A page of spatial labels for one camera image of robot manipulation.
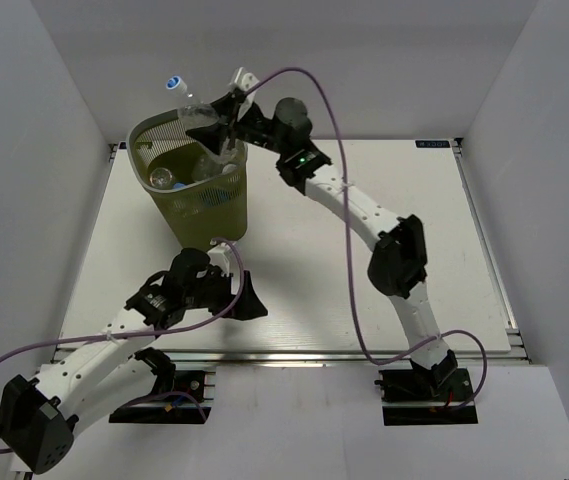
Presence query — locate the white label clear bottle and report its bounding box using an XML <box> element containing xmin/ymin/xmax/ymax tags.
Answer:
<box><xmin>191</xmin><ymin>155</ymin><xmax>237</xmax><ymax>182</ymax></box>

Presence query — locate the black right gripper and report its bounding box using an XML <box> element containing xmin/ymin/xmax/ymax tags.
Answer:
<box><xmin>186</xmin><ymin>92</ymin><xmax>290</xmax><ymax>156</ymax></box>

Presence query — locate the blue corner label sticker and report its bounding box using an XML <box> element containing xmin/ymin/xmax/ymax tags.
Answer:
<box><xmin>415</xmin><ymin>139</ymin><xmax>450</xmax><ymax>149</ymax></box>

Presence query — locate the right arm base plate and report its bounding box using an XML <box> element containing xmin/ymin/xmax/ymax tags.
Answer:
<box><xmin>375</xmin><ymin>368</ymin><xmax>478</xmax><ymax>427</ymax></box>

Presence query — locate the olive green mesh bin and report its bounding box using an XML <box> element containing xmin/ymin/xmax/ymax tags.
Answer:
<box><xmin>127</xmin><ymin>110</ymin><xmax>248</xmax><ymax>250</ymax></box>

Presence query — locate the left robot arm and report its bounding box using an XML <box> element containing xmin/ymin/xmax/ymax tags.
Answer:
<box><xmin>0</xmin><ymin>240</ymin><xmax>268</xmax><ymax>475</ymax></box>

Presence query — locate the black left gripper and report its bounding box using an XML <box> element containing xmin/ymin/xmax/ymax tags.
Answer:
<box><xmin>184</xmin><ymin>267</ymin><xmax>268</xmax><ymax>320</ymax></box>

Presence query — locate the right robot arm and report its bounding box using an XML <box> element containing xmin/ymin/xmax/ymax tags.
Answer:
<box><xmin>186</xmin><ymin>90</ymin><xmax>458</xmax><ymax>399</ymax></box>

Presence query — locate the slim clear plastic bottle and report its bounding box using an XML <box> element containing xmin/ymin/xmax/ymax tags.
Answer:
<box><xmin>149</xmin><ymin>167</ymin><xmax>176</xmax><ymax>190</ymax></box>

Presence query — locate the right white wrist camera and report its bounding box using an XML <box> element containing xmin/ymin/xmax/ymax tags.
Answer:
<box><xmin>229</xmin><ymin>67</ymin><xmax>259</xmax><ymax>105</ymax></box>

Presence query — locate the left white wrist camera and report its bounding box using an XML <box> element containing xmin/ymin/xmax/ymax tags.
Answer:
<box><xmin>207</xmin><ymin>242</ymin><xmax>241</xmax><ymax>275</ymax></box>

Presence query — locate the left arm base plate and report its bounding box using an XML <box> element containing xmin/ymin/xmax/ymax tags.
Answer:
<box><xmin>108</xmin><ymin>369</ymin><xmax>215</xmax><ymax>425</ymax></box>

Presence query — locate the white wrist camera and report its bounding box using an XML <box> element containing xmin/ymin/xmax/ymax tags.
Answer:
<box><xmin>229</xmin><ymin>67</ymin><xmax>259</xmax><ymax>105</ymax></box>
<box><xmin>207</xmin><ymin>242</ymin><xmax>241</xmax><ymax>275</ymax></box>

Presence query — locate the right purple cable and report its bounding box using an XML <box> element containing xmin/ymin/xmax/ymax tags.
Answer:
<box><xmin>243</xmin><ymin>66</ymin><xmax>488</xmax><ymax>412</ymax></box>

